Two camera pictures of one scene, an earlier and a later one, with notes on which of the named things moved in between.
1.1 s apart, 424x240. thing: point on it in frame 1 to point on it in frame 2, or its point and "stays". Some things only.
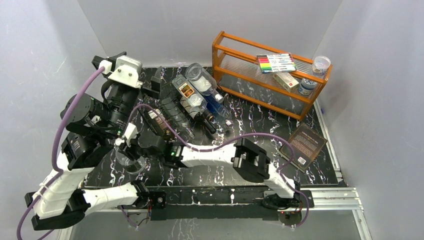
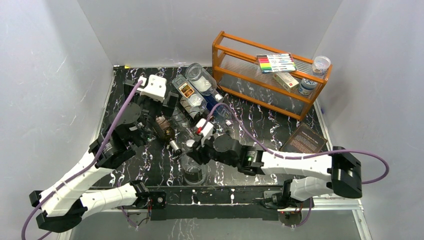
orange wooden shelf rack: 285,81 stays
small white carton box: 286,80 stays
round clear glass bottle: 131,166 to 194,171
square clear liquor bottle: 190,92 stays
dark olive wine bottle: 205,118 to 199,114
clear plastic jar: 320,65 stays
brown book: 307,143 stays
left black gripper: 155,82 to 170,101
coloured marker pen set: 283,62 stays
